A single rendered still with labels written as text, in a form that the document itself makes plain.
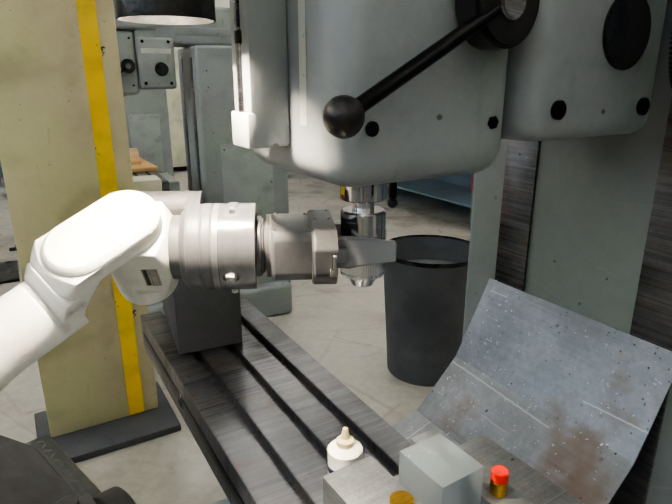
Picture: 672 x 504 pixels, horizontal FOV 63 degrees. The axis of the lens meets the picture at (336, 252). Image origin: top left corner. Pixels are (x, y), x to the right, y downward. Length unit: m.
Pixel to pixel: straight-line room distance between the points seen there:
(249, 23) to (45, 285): 0.28
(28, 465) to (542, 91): 1.31
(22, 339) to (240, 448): 0.37
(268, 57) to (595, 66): 0.30
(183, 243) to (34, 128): 1.68
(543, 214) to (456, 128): 0.41
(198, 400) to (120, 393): 1.62
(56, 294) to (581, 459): 0.66
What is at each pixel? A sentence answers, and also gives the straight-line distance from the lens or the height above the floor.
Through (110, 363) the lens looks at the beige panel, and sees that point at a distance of 2.46.
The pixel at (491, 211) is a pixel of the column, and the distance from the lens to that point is 0.95.
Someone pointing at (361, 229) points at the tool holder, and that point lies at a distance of 0.55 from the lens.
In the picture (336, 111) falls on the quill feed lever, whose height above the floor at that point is 1.38.
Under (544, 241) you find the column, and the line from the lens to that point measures 0.89.
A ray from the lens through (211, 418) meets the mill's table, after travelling 0.88.
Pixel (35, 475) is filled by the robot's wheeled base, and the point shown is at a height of 0.57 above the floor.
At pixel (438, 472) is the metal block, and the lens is 0.55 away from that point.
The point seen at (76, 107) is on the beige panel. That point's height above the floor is 1.30.
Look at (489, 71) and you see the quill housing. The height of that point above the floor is 1.40.
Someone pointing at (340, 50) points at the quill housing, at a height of 1.42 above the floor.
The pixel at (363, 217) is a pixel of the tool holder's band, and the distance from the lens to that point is 0.55.
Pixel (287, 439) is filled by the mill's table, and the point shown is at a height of 0.91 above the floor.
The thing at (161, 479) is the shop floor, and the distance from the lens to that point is 2.27.
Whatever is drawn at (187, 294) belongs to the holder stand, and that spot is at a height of 1.03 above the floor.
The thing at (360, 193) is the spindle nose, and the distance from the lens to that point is 0.54.
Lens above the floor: 1.40
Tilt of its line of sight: 18 degrees down
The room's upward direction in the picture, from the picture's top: straight up
